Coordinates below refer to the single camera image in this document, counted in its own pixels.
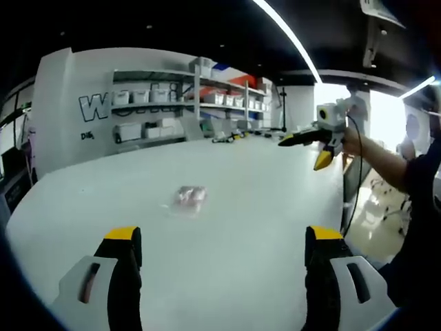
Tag white office chair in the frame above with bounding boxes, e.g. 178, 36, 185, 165
370, 177, 413, 237

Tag black tripod stand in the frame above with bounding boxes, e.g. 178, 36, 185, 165
275, 81, 289, 134

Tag clear resealable bag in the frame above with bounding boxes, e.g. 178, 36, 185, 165
165, 185, 209, 219

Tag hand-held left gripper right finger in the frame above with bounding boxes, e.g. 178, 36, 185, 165
304, 225, 398, 331

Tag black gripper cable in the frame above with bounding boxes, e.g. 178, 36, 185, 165
340, 113, 363, 239

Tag person in dark shirt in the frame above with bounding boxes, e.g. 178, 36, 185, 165
378, 139, 441, 308

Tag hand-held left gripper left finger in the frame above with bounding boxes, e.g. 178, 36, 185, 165
51, 225, 143, 331

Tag small tools on table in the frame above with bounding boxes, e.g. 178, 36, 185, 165
210, 130, 252, 144

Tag grey metal shelving unit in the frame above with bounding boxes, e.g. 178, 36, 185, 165
110, 57, 276, 148

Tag linear ceiling light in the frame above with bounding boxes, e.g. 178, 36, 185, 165
251, 0, 325, 83

